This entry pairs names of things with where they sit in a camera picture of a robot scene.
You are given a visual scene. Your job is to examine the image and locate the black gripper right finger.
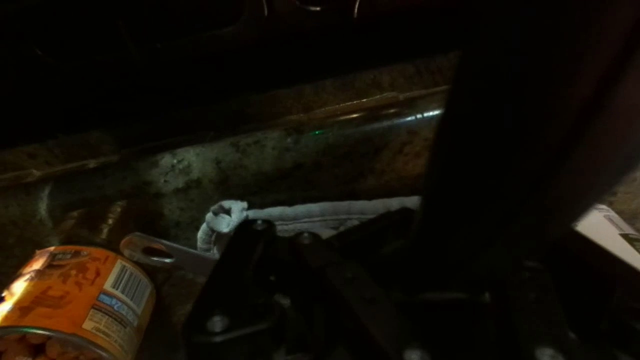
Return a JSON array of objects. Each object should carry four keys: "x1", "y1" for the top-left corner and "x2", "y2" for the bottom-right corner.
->
[{"x1": 389, "y1": 0, "x2": 640, "y2": 360}]

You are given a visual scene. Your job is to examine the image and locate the orange food can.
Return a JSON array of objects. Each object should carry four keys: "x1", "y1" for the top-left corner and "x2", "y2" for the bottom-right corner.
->
[{"x1": 0, "y1": 246, "x2": 156, "y2": 360}]

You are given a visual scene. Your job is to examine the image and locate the white cloth towel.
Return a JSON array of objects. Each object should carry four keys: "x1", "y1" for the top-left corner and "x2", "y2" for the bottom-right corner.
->
[{"x1": 196, "y1": 197, "x2": 419, "y2": 259}]

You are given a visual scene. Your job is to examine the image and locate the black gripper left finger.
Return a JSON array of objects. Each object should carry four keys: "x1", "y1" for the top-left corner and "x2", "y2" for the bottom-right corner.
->
[{"x1": 184, "y1": 220, "x2": 314, "y2": 360}]

